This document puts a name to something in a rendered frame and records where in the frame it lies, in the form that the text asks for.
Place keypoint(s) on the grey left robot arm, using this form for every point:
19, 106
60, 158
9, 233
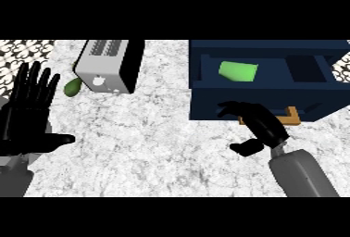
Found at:
13, 172

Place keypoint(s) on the green cup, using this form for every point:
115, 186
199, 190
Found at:
238, 71

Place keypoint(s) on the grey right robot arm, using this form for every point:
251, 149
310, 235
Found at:
300, 172

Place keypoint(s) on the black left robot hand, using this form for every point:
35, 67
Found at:
25, 120

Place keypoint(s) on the green avocado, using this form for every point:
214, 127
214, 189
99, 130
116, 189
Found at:
72, 87

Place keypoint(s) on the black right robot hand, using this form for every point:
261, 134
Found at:
260, 123

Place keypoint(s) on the dark blue drawer front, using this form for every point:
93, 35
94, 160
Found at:
269, 102

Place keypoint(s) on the silver and black toaster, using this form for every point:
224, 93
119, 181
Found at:
109, 66

